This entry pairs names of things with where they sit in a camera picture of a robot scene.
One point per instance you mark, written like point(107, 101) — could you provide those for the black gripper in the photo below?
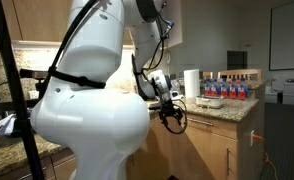
point(168, 107)

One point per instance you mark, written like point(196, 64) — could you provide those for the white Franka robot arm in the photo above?
point(97, 133)

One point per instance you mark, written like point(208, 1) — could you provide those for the white open cabinet door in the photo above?
point(175, 23)

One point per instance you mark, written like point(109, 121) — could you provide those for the white paper sheet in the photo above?
point(177, 97)

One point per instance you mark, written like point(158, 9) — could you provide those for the clear plastic bag of bottles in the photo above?
point(176, 87)

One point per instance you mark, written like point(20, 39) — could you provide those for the white paper towel roll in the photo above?
point(191, 83)

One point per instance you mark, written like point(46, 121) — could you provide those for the white rectangular dish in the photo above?
point(209, 101)

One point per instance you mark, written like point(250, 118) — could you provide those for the red label water bottle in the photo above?
point(224, 90)
point(215, 89)
point(242, 91)
point(233, 90)
point(208, 90)

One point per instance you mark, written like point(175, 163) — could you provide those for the narrow wooden chair back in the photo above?
point(207, 75)

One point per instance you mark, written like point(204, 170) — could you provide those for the wooden base cabinet body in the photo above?
point(246, 156)

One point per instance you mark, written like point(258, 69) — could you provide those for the low white cabinet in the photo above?
point(272, 96)

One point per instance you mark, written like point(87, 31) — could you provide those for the wooden cabinet with drawers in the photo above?
point(60, 166)

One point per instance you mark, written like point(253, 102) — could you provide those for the white backsplash outlet plate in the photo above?
point(34, 94)

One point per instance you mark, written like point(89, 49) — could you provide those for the white projector screen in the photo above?
point(288, 36)

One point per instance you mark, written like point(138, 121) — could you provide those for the black tripod pole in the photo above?
point(10, 76)

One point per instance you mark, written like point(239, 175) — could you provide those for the crumpled white paper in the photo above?
point(5, 126)

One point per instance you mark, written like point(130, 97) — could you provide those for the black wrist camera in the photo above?
point(155, 106)

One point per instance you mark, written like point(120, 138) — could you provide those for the small dark wall panel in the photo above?
point(237, 60)

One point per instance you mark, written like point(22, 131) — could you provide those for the wooden wall cabinets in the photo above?
point(37, 20)

